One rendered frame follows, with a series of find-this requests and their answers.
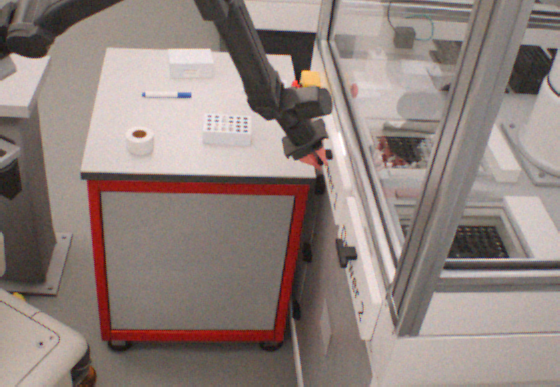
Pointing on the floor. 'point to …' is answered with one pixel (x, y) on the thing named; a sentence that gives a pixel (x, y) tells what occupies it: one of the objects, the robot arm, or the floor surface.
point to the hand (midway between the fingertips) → (322, 164)
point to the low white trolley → (190, 208)
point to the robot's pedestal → (39, 223)
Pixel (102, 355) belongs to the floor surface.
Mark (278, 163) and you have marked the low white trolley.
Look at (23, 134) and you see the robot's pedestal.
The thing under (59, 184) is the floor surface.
